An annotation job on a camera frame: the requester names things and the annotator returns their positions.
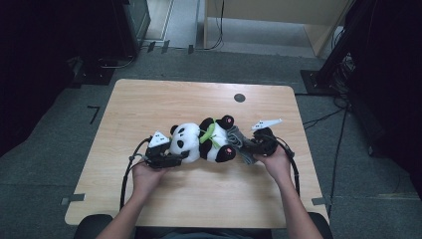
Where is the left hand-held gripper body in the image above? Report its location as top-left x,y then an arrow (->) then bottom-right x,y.
142,130 -> 184,169

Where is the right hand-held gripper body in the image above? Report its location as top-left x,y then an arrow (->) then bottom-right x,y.
250,118 -> 284,157

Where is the panda plush toy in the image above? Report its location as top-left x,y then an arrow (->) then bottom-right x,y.
168,114 -> 237,164

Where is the person's left hand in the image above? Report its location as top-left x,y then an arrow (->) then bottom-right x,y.
131,159 -> 173,200

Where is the person's right hand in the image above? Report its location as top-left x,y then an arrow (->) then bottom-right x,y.
253,145 -> 294,183

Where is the black tape corner mark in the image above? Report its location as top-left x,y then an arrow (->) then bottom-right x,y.
87,105 -> 102,125

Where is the black metal stand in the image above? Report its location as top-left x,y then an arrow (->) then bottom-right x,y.
300,6 -> 366,98

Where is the person's lap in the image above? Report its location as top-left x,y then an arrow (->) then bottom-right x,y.
133,226 -> 278,239

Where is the black chair armrest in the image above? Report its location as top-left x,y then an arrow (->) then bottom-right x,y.
308,212 -> 334,239
73,213 -> 113,239

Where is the black floor plate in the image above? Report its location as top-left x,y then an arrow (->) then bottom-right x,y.
68,56 -> 115,89

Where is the light wooden desk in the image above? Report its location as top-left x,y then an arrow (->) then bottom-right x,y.
202,0 -> 354,58

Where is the black cabinet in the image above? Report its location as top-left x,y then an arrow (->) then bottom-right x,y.
110,0 -> 152,59

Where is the dark curtain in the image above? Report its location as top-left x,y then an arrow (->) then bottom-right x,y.
344,0 -> 422,197
0,0 -> 115,157

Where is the right hand-held gripper black cable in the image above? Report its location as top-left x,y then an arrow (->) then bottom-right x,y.
275,135 -> 302,197

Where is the hand-held gripper black cable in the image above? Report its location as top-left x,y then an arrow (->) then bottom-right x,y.
275,135 -> 302,197
118,136 -> 152,211

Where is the left hand-held gripper black cable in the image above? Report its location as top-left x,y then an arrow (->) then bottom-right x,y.
118,136 -> 152,211

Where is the long black floor cable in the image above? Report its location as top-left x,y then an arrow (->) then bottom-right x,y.
326,108 -> 349,218

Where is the looped black cable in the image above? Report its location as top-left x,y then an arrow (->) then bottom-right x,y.
98,54 -> 137,70

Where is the tangled cable bundle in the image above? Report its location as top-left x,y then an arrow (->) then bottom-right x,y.
329,53 -> 356,111

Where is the hanging black cable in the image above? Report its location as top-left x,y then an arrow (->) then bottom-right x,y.
195,0 -> 226,52

